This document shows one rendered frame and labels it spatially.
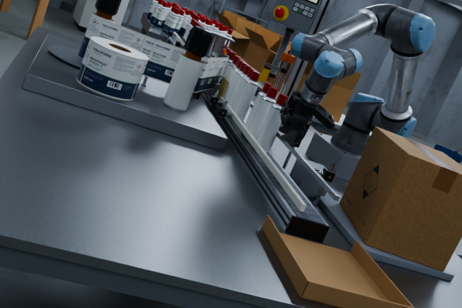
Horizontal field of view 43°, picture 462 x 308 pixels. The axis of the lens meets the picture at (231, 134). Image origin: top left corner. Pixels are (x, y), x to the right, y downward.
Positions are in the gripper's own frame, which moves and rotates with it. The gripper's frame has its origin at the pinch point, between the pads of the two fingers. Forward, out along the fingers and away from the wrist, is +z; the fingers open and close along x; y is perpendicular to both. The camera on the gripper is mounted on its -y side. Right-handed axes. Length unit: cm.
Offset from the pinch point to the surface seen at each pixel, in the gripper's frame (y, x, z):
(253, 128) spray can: 8.4, -13.4, 9.5
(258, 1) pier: -222, -823, 426
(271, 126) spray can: 5.5, -7.2, 1.0
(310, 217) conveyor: 5.5, 40.2, -13.3
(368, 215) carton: -13.9, 34.2, -11.0
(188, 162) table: 33.4, 14.3, 2.6
